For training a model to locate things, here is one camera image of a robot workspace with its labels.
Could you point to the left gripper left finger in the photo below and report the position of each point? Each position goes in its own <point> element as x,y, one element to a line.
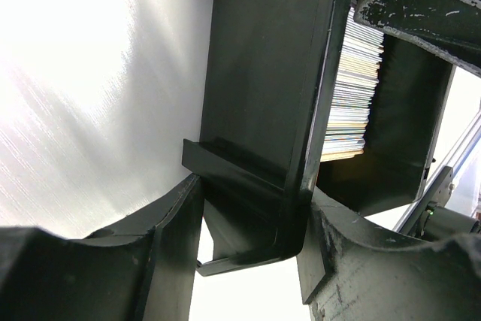
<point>141,267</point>

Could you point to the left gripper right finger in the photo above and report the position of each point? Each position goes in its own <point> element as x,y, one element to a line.
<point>353,269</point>

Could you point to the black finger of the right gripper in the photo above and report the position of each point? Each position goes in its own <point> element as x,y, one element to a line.
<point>449,29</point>

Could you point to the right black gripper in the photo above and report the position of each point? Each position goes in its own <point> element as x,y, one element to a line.
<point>438,223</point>

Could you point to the black card box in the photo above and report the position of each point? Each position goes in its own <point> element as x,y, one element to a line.
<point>269,85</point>

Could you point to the stack of white cards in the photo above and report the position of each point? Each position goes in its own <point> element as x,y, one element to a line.
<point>354,87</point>

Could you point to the right aluminium corner post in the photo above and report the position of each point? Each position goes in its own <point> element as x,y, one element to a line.
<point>438,189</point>

